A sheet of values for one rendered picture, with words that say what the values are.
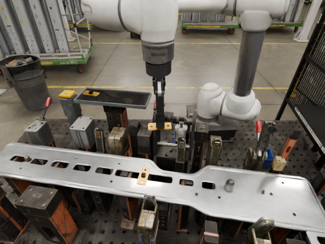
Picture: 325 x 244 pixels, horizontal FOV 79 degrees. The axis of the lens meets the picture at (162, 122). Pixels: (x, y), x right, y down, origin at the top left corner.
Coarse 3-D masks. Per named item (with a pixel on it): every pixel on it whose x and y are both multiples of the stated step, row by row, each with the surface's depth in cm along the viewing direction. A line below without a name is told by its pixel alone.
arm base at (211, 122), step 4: (196, 112) 144; (196, 116) 141; (196, 120) 140; (200, 120) 139; (204, 120) 137; (208, 120) 136; (212, 120) 136; (216, 120) 138; (196, 124) 138; (208, 124) 137; (212, 124) 137; (216, 124) 136; (220, 124) 136
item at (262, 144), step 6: (264, 126) 75; (270, 126) 72; (264, 132) 76; (270, 132) 72; (264, 138) 78; (270, 138) 76; (258, 144) 79; (264, 144) 79; (258, 150) 80; (264, 150) 80; (264, 156) 81
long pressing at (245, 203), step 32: (0, 160) 87; (64, 160) 87; (96, 160) 87; (128, 160) 87; (128, 192) 75; (160, 192) 75; (192, 192) 75; (224, 192) 75; (256, 192) 75; (288, 192) 75; (288, 224) 66; (320, 224) 65
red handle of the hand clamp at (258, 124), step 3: (258, 123) 85; (261, 123) 85; (258, 126) 85; (261, 126) 85; (258, 129) 84; (261, 129) 84; (258, 132) 84; (258, 135) 84; (258, 138) 83; (261, 150) 82; (258, 153) 81; (261, 153) 81; (258, 156) 82
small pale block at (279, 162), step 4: (276, 156) 81; (280, 156) 81; (276, 160) 80; (280, 160) 79; (284, 160) 79; (272, 164) 83; (276, 164) 79; (280, 164) 79; (284, 164) 78; (272, 168) 82; (276, 168) 81; (280, 168) 80; (272, 172) 83; (276, 172) 82
